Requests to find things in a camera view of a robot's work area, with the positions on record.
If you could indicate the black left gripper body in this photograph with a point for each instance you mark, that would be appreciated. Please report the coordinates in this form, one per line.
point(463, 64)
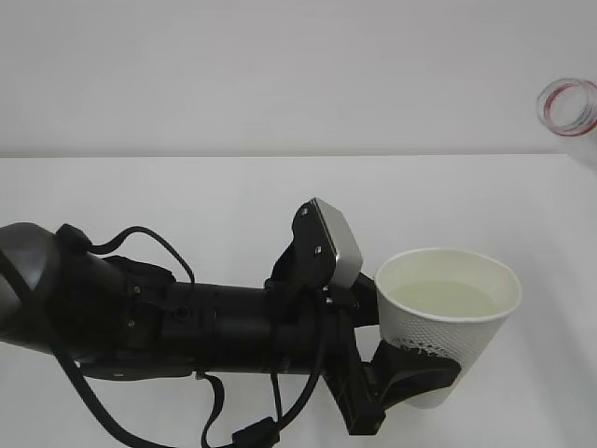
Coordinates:
point(313, 328)

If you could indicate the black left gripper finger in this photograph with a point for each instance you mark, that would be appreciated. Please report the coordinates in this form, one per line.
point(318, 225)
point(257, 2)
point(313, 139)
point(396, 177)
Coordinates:
point(423, 380)
point(366, 311)

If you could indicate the white paper cup green logo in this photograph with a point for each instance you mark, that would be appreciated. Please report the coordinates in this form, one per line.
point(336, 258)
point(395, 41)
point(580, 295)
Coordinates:
point(447, 302)

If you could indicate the clear water bottle red label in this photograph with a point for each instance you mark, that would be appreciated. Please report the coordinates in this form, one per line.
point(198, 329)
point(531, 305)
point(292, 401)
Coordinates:
point(567, 108)

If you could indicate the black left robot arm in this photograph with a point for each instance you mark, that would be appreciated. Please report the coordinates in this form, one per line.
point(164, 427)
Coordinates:
point(107, 317)

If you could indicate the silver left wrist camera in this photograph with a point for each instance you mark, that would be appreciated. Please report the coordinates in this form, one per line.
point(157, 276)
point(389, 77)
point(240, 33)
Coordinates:
point(348, 259)

